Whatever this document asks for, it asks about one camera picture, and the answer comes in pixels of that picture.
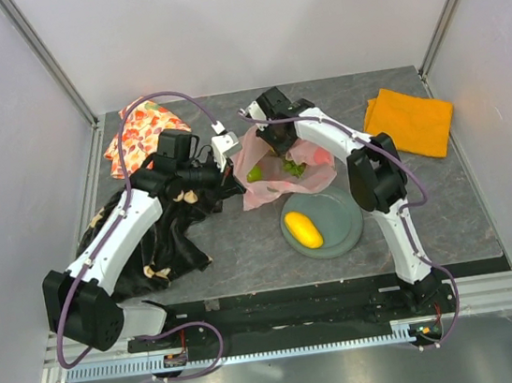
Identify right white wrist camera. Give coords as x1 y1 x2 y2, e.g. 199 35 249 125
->
238 100 268 130

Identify orange folded cloth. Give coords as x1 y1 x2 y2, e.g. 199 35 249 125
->
363 89 454 158

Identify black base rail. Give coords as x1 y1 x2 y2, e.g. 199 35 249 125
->
123 264 458 361

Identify yellow fake mango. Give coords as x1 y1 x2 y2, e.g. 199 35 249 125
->
284 211 324 249

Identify pink plastic bag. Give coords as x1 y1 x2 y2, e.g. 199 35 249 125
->
233 127 337 211

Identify orange floral cloth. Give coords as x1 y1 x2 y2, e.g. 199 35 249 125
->
122 100 191 175

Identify green fake lime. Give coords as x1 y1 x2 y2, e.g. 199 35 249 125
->
246 165 263 183

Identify black floral cloth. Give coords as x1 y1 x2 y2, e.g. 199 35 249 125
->
70 176 237 305

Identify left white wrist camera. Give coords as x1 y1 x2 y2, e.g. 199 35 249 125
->
211 131 241 170

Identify green fake grapes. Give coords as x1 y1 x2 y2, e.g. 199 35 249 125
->
282 159 307 179

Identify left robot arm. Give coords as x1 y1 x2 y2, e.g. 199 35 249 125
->
42 122 244 351

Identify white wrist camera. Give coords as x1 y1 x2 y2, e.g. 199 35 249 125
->
211 131 241 170
238 100 268 130

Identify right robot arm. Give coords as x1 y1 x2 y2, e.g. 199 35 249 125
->
245 87 438 316

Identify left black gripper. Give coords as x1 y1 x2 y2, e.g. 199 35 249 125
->
176 148 247 209

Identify grey slotted cable duct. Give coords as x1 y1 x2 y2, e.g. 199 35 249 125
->
64 313 446 383

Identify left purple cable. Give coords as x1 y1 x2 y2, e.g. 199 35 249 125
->
25 81 260 383

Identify grey-green round plate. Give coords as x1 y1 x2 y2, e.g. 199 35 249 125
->
280 186 364 259

